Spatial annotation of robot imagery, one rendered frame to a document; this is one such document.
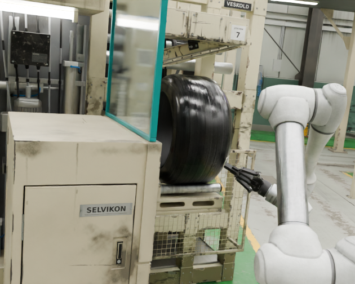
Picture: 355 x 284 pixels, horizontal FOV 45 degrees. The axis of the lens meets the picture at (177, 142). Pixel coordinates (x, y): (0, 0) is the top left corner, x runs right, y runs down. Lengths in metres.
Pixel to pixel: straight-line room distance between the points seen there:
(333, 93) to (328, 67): 10.61
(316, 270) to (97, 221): 0.66
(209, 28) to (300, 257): 1.44
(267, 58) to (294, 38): 0.86
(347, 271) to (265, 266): 0.24
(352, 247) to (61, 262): 0.85
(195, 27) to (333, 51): 10.05
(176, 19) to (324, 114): 1.03
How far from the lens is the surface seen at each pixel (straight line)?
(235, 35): 2.51
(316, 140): 1.78
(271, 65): 11.78
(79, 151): 1.19
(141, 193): 1.27
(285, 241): 1.40
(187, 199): 2.12
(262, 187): 2.06
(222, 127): 2.00
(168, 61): 2.48
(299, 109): 1.61
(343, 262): 1.43
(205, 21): 2.43
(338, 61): 12.38
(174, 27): 2.36
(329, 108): 1.67
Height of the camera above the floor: 1.49
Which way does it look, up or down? 10 degrees down
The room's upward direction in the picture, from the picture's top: 5 degrees clockwise
